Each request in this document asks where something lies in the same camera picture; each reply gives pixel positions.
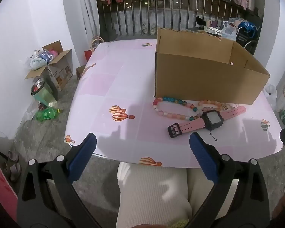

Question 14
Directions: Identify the red board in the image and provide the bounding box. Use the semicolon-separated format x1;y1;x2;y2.
0;145;18;221

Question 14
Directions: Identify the white curtain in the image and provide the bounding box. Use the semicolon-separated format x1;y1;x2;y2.
79;0;100;44

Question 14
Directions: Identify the shiny metal bowl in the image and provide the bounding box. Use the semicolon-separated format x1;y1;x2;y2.
31;78;46;96

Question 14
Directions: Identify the black chair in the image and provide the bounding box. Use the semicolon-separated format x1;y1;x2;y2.
235;27;262;55

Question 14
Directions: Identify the blue bag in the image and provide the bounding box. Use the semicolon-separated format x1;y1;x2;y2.
237;21;259;38

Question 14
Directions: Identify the brown slipper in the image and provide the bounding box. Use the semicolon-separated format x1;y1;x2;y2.
7;151;19;163
3;163;22;182

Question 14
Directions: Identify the gold charm chain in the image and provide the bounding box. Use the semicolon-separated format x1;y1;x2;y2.
220;103;240;111

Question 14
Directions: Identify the brown cardboard box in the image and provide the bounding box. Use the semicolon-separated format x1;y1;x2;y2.
154;28;271;105

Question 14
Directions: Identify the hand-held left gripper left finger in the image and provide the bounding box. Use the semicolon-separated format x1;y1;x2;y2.
16;133;102;228

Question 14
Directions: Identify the open printed cardboard carton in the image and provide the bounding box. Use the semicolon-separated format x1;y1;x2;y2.
25;40;74;91

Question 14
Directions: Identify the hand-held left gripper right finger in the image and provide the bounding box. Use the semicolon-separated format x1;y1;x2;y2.
189;132;270;228

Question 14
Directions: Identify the metal balcony railing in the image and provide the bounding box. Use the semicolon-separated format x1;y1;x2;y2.
95;0;264;41

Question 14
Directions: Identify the person's left leg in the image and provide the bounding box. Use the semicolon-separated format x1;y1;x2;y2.
116;163;193;228

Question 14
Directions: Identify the person's leg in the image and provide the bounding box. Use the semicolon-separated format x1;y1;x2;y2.
116;163;193;228
187;169;239;228

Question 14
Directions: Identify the pink strap digital watch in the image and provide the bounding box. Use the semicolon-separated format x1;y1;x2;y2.
167;106;247;139

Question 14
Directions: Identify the green plastic bottle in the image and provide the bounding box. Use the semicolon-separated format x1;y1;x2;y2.
36;107;63;121

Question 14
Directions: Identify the multicolour bead bracelet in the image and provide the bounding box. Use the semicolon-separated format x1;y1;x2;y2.
153;97;202;121

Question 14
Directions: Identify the red bag with handles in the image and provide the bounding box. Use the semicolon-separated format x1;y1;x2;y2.
84;36;105;62

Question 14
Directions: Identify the white plastic bag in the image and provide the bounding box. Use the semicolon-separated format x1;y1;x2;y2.
221;21;237;41
264;84;278;110
26;50;49;70

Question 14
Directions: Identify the small brown carton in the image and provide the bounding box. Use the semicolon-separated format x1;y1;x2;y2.
76;65;86;81

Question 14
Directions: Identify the person's right leg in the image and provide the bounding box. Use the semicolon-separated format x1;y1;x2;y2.
187;169;239;228

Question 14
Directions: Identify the green bin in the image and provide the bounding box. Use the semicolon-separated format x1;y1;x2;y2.
31;81;58;107

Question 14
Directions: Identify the orange bead bracelet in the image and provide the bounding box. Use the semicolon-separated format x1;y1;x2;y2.
198;100;222;112

